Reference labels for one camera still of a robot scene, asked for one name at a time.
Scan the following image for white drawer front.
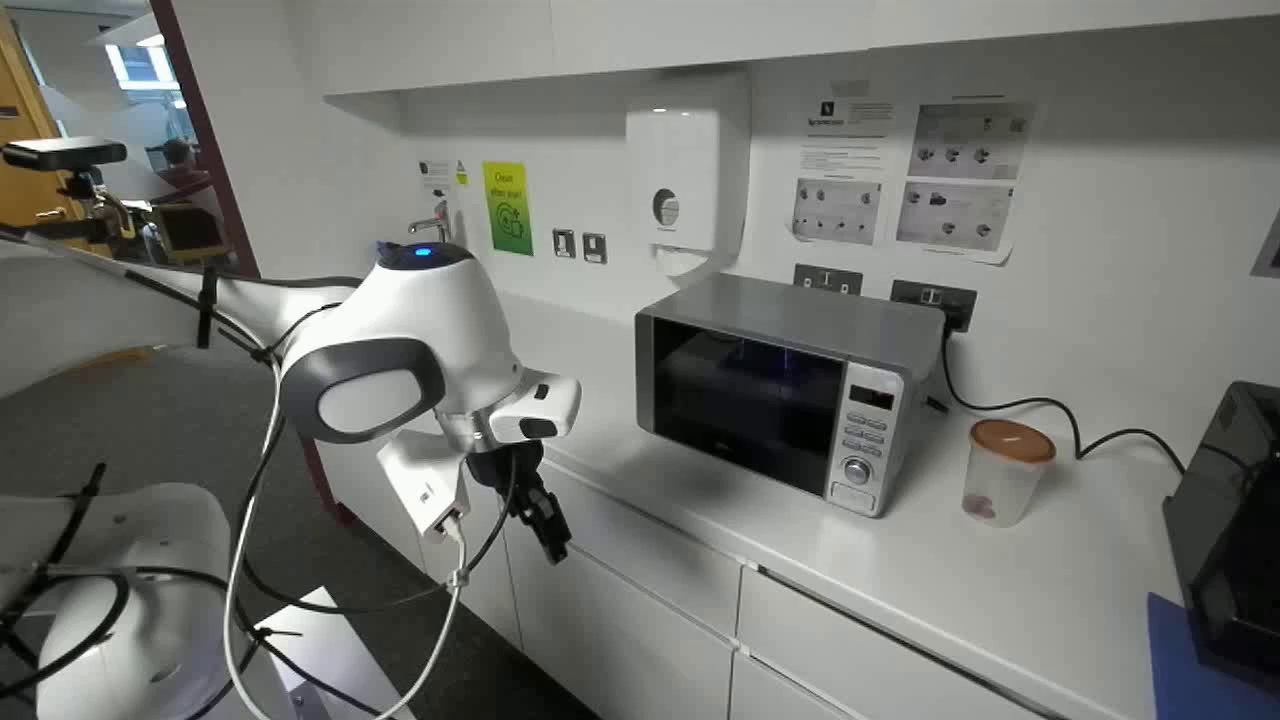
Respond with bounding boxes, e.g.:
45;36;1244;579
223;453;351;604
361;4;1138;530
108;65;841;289
532;457;749;641
736;565;1111;720

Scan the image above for dark double wall socket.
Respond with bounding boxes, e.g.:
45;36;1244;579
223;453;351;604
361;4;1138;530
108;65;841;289
890;277;979;337
792;262;868;301

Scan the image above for black coffee machine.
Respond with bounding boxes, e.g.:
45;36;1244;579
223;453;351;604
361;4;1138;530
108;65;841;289
1160;380;1280;684

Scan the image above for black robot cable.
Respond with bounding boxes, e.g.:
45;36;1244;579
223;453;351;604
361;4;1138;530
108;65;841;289
0;258;524;720

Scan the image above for black camera on tripod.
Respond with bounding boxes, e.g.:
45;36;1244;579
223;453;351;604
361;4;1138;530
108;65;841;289
0;137;151;266

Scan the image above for white base cabinet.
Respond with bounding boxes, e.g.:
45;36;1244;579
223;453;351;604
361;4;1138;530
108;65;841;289
316;435;1111;720

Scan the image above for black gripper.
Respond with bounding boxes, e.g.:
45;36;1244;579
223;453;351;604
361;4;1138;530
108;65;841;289
462;435;578;565

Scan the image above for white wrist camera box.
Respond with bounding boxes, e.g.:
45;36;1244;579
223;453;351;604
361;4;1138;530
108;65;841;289
483;375;586;449

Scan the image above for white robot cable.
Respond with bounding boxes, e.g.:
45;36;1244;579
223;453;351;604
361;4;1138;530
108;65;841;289
217;362;474;720

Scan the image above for white wall cabinet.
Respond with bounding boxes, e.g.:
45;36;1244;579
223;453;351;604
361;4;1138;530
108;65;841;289
283;0;1280;100

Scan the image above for black microwave power cable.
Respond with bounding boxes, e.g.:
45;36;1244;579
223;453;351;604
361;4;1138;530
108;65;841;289
934;334;1192;478

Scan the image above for white paper towel dispenser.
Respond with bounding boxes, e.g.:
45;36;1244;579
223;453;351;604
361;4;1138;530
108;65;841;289
620;105;727;280

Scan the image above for white instruction sheet two pictures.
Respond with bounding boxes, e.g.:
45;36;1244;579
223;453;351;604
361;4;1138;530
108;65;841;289
891;96;1040;262

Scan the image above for silver microwave oven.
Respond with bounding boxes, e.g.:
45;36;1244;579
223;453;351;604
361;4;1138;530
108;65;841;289
631;272;953;520

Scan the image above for plastic cup brown lid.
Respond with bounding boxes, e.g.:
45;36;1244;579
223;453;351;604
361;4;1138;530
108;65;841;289
962;417;1060;530

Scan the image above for green yellow poster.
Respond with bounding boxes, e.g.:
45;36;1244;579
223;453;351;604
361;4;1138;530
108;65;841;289
481;161;536;262

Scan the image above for dark red door frame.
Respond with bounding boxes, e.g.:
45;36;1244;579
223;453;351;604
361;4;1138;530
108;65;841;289
149;0;266;280

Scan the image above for white instruction sheet with logo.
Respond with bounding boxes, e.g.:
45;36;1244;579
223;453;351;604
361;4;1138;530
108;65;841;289
788;96;898;252

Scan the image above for blue mat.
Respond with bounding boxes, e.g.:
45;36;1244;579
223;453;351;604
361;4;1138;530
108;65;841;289
1143;594;1280;720

